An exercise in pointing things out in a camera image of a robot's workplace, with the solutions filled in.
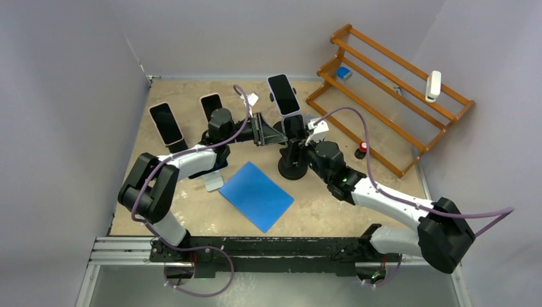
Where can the silver phone stand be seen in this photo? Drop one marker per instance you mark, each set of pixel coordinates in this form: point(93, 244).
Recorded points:
point(213, 181)

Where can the orange wooden rack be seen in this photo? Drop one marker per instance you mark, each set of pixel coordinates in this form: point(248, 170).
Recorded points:
point(389, 91)

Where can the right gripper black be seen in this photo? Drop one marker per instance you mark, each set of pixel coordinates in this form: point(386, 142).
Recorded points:
point(296, 147)

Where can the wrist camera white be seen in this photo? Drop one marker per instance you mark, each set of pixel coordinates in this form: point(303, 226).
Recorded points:
point(317, 130)
point(250, 101)

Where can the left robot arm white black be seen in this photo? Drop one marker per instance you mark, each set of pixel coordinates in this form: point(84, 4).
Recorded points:
point(148, 190)

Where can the black folding phone stand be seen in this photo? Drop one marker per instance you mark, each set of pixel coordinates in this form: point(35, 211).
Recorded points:
point(178, 146)

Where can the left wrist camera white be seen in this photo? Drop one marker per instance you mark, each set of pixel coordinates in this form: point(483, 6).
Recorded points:
point(250, 101)

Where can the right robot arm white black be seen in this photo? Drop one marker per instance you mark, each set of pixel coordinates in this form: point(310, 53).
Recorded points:
point(435, 230)

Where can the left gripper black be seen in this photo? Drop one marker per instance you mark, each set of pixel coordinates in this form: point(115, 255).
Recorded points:
point(265, 135)

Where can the far left pink phone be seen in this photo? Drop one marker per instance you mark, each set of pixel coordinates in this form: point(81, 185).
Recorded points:
point(166, 123)

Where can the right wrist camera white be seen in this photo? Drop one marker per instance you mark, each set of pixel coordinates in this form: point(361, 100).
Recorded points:
point(317, 130)

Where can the white stapler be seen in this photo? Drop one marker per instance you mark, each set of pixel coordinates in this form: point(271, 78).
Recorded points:
point(433, 86)

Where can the red black knob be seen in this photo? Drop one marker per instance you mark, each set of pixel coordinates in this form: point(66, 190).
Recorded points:
point(362, 151)

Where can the blue mat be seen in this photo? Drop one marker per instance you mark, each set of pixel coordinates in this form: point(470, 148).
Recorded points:
point(256, 196)

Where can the blue white eraser block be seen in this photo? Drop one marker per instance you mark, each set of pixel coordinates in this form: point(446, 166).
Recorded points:
point(343, 73)

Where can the pink phone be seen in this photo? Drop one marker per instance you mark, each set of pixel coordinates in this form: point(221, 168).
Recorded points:
point(210, 103)
point(166, 123)

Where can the light blue phone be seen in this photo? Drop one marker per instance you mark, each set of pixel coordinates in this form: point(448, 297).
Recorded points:
point(219, 164)

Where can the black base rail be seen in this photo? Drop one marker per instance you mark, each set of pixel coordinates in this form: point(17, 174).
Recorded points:
point(342, 256)

